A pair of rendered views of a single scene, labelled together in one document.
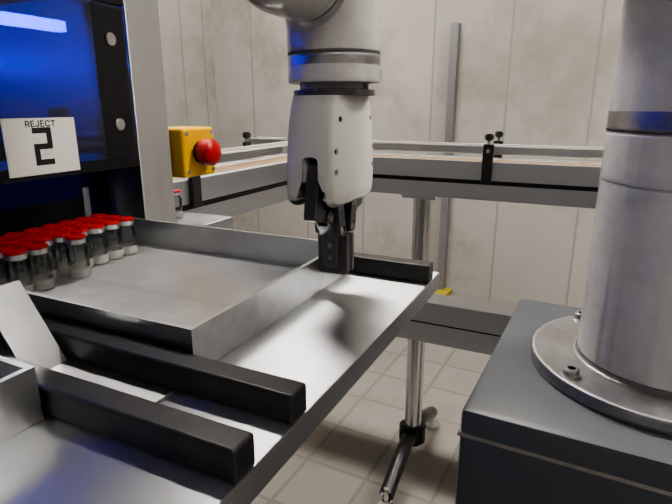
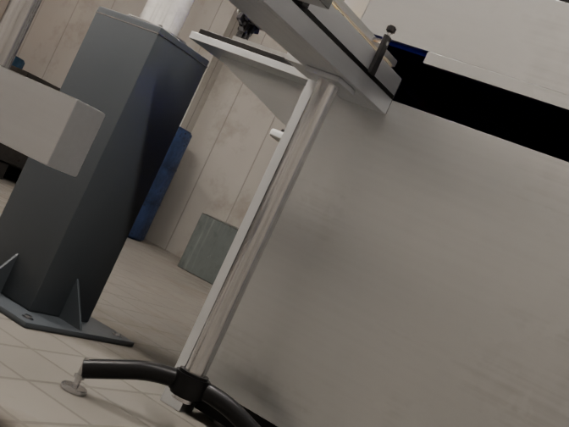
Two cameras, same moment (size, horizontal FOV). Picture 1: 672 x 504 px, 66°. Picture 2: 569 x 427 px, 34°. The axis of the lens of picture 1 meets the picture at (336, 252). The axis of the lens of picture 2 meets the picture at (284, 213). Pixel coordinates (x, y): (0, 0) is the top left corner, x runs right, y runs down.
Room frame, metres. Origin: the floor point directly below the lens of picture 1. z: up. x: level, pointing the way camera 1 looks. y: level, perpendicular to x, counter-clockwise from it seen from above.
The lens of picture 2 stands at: (3.01, 0.44, 0.49)
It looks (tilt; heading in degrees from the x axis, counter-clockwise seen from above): 1 degrees up; 183
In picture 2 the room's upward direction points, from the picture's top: 25 degrees clockwise
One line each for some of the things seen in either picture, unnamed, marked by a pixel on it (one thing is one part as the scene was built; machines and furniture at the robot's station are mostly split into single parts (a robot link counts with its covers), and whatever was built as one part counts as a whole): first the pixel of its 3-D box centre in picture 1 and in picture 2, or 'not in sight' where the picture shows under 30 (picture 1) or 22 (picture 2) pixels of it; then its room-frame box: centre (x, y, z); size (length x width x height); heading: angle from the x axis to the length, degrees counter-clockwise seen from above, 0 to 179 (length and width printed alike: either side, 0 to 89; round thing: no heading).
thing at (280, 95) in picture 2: not in sight; (262, 97); (0.58, 0.13, 0.80); 0.34 x 0.03 x 0.13; 64
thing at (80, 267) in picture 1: (77, 255); not in sight; (0.55, 0.28, 0.91); 0.02 x 0.02 x 0.05
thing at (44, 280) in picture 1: (39, 266); not in sight; (0.51, 0.30, 0.91); 0.02 x 0.02 x 0.05
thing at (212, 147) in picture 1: (206, 152); not in sight; (0.80, 0.20, 1.00); 0.04 x 0.04 x 0.04; 64
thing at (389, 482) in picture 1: (411, 443); not in sight; (1.37, -0.23, 0.07); 0.50 x 0.08 x 0.14; 154
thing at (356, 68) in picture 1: (335, 73); not in sight; (0.51, 0.00, 1.09); 0.09 x 0.08 x 0.03; 154
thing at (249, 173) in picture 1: (225, 173); (319, 18); (1.14, 0.24, 0.92); 0.69 x 0.15 x 0.16; 154
